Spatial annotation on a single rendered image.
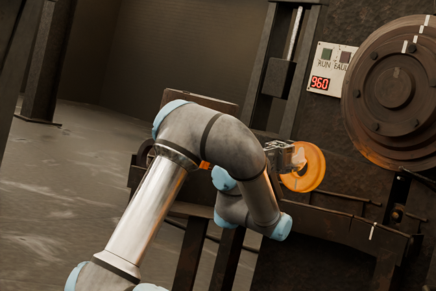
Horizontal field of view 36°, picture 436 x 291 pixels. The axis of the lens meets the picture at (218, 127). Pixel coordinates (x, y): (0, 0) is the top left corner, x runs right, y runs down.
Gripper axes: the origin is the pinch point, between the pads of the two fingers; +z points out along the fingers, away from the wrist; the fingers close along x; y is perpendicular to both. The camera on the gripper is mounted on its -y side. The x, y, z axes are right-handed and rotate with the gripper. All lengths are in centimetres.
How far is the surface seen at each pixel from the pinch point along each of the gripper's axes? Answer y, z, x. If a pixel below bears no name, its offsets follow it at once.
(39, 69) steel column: -82, 256, 621
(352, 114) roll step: 13.0, 17.3, -4.6
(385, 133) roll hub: 11.6, 10.0, -21.3
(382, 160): 1.4, 15.9, -17.5
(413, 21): 42, 27, -17
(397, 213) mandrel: -16.4, 22.4, -20.6
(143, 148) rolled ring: -20, 12, 94
